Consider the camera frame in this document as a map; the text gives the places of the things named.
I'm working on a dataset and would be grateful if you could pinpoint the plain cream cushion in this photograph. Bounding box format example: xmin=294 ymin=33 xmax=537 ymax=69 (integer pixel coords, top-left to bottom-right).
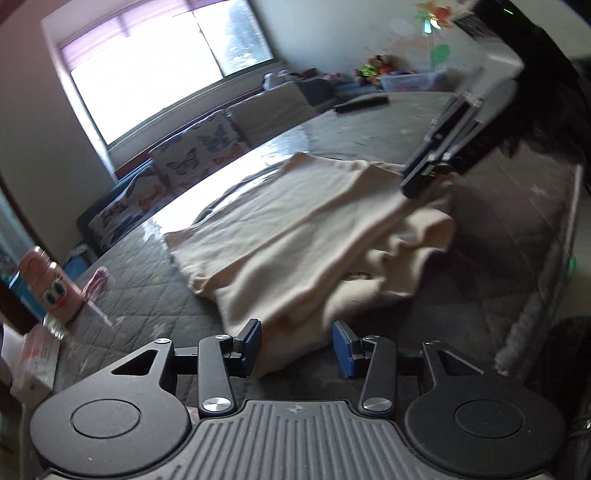
xmin=228 ymin=83 xmax=317 ymax=144

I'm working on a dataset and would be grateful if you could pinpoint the wide butterfly print cushion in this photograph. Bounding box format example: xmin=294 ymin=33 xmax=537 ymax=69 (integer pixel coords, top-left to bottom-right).
xmin=88 ymin=166 xmax=169 ymax=250

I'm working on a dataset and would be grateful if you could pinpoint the window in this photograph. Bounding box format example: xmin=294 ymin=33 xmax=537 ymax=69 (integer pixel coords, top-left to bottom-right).
xmin=41 ymin=0 xmax=282 ymax=148

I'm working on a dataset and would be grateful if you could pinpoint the white tissue box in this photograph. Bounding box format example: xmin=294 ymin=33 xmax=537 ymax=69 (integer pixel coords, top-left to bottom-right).
xmin=0 ymin=323 xmax=61 ymax=398

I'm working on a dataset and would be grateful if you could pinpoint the flower wall decal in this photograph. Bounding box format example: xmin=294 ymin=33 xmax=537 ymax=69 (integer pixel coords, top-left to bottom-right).
xmin=413 ymin=0 xmax=455 ymax=68

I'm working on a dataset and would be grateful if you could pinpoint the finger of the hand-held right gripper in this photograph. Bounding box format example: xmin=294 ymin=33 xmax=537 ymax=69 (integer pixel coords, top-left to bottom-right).
xmin=401 ymin=67 xmax=485 ymax=178
xmin=398 ymin=108 xmax=483 ymax=200

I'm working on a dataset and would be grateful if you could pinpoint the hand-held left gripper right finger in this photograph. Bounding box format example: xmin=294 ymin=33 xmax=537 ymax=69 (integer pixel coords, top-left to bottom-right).
xmin=332 ymin=322 xmax=497 ymax=413

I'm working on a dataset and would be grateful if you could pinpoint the clear plastic storage box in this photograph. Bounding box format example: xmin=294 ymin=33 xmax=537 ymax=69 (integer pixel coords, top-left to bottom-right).
xmin=381 ymin=69 xmax=451 ymax=93

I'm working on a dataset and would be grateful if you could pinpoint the dark blue sofa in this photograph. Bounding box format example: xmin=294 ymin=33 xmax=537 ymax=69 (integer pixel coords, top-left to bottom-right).
xmin=76 ymin=69 xmax=370 ymax=254

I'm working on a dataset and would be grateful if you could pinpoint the pink cartoon water bottle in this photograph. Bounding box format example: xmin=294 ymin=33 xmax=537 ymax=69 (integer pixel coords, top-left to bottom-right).
xmin=18 ymin=247 xmax=84 ymax=326

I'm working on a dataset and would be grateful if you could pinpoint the cream sweatshirt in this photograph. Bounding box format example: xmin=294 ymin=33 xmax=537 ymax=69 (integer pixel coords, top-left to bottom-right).
xmin=164 ymin=152 xmax=458 ymax=379

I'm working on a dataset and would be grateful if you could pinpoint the person's right forearm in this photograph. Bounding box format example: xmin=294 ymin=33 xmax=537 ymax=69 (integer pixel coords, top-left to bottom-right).
xmin=462 ymin=46 xmax=591 ymax=195

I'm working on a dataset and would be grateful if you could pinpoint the black and white plush toy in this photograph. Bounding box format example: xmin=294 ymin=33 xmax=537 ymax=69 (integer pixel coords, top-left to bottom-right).
xmin=263 ymin=69 xmax=296 ymax=90

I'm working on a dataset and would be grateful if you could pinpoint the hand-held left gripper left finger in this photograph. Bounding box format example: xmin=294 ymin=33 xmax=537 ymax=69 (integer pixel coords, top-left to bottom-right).
xmin=111 ymin=318 xmax=263 ymax=415

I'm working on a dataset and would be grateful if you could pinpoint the blue chair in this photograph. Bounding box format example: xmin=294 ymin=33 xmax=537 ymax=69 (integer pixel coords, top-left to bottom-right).
xmin=62 ymin=244 xmax=95 ymax=278

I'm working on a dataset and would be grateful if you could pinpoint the black remote control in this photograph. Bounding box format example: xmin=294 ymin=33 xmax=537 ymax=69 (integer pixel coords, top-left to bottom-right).
xmin=333 ymin=95 xmax=389 ymax=114

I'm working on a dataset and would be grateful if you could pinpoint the tall butterfly print cushion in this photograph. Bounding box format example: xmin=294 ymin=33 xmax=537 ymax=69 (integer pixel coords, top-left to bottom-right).
xmin=150 ymin=111 xmax=250 ymax=190

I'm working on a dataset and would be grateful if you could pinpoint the pink bottle strap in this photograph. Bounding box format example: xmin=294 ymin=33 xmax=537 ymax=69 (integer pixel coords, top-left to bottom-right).
xmin=82 ymin=267 xmax=112 ymax=329

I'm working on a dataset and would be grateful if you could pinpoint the brown plush toy green shirt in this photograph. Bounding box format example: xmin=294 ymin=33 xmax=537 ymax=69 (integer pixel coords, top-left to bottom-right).
xmin=358 ymin=55 xmax=383 ymax=85

